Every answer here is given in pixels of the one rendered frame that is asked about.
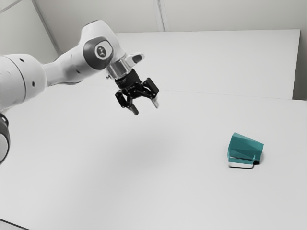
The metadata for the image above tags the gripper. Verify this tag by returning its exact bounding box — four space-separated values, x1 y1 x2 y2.
114 69 160 116

